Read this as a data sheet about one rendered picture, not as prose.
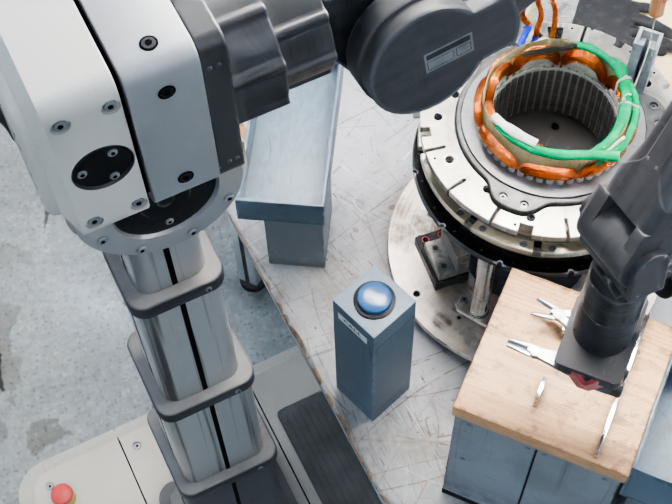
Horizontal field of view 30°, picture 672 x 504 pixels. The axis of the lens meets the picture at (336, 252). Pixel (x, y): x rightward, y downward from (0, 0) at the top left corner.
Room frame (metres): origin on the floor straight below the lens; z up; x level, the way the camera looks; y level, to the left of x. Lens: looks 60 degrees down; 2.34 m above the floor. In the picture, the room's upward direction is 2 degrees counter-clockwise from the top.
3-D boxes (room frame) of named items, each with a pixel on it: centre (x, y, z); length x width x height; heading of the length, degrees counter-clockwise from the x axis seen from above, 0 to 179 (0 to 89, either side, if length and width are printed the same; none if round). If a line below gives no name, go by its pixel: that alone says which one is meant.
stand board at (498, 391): (0.57, -0.25, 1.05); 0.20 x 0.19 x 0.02; 64
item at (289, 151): (0.92, 0.05, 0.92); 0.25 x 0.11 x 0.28; 172
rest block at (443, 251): (0.85, -0.15, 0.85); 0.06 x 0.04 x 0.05; 18
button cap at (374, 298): (0.68, -0.04, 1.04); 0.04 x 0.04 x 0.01
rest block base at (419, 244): (0.86, -0.15, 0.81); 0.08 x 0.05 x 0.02; 18
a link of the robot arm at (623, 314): (0.53, -0.26, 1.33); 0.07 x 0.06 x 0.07; 115
